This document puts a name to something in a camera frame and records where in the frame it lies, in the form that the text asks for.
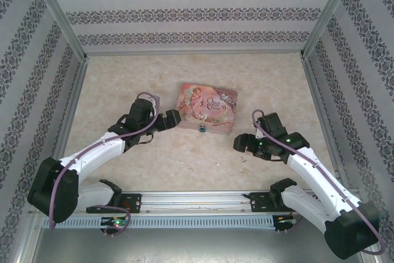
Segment pink illustrated tin box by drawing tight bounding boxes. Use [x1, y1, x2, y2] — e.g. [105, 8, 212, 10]
[177, 83, 239, 137]

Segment right controller board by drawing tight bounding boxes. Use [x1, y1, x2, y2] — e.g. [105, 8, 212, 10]
[275, 213, 297, 232]

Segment left controller board green light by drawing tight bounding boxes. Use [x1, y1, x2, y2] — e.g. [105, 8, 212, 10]
[98, 216, 129, 230]

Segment grey sheet metal panel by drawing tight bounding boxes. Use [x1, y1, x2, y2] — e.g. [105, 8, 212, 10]
[18, 213, 382, 263]

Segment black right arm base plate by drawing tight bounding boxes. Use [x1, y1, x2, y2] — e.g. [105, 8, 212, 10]
[249, 192, 290, 213]

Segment aluminium table side rail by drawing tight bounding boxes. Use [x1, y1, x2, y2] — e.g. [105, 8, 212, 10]
[300, 55, 350, 188]
[50, 55, 90, 159]

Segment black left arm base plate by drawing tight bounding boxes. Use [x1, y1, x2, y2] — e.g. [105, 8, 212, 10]
[86, 193, 143, 214]

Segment grey slotted cable duct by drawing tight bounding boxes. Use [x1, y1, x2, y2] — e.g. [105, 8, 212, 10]
[41, 215, 275, 230]

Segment aluminium frame post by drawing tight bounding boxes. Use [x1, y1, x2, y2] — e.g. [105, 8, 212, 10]
[29, 0, 89, 62]
[301, 0, 366, 59]

